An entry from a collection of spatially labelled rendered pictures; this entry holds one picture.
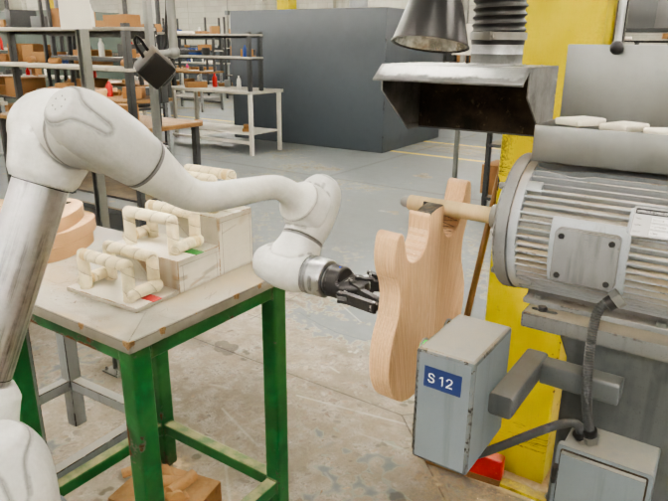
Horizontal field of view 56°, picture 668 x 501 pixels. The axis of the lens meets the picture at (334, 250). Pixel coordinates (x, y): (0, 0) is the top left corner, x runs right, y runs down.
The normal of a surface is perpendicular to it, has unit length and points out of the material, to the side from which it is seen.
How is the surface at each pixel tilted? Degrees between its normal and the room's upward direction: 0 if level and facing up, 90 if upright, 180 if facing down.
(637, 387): 90
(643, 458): 0
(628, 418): 90
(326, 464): 0
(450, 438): 90
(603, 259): 90
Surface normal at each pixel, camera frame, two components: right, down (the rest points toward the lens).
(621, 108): -0.57, 0.26
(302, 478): 0.01, -0.95
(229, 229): 0.85, 0.18
